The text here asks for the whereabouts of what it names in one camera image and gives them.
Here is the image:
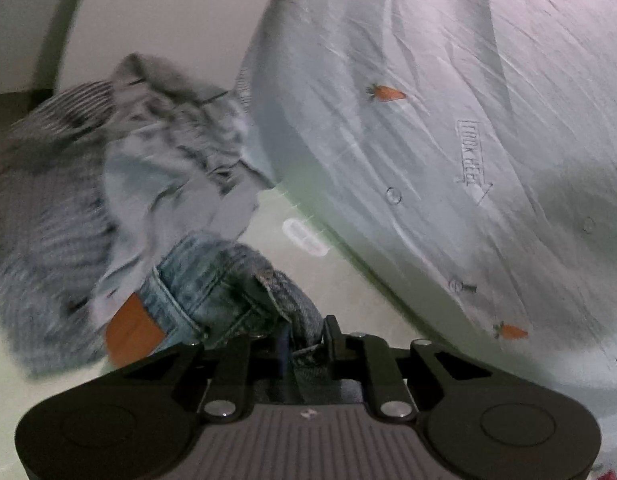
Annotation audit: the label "blue denim jeans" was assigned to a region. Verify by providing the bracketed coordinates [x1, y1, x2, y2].
[105, 231, 325, 406]

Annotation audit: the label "grey crumpled garment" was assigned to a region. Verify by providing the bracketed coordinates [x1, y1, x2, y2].
[89, 53, 261, 327]

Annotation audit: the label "carrot print bed sheet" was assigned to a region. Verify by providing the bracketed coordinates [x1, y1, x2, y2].
[234, 0, 617, 411]

